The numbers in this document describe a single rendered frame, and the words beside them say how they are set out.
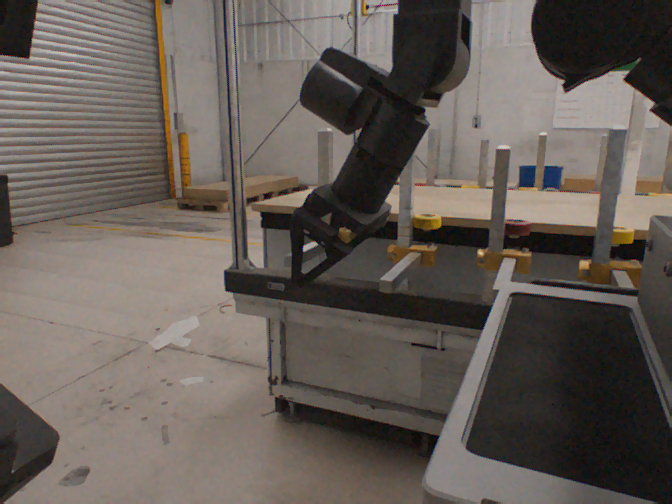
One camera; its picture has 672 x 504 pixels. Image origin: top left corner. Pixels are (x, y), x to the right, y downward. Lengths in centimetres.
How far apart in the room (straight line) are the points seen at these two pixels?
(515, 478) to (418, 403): 169
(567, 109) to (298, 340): 705
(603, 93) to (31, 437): 842
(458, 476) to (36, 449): 15
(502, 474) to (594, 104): 834
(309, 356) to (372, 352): 27
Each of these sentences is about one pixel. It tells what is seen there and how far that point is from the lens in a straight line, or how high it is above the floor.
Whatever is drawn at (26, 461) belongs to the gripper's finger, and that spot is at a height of 104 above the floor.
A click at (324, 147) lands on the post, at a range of 145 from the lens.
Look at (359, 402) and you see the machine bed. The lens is 192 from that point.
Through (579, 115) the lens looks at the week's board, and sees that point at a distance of 847.
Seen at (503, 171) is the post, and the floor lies 105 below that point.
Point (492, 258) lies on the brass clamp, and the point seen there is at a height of 83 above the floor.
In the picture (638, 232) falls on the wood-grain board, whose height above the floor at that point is 89.
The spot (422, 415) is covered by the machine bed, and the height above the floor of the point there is 17.
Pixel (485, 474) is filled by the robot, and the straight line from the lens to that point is 19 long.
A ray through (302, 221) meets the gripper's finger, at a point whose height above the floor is 107.
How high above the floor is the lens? 115
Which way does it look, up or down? 14 degrees down
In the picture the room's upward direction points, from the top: straight up
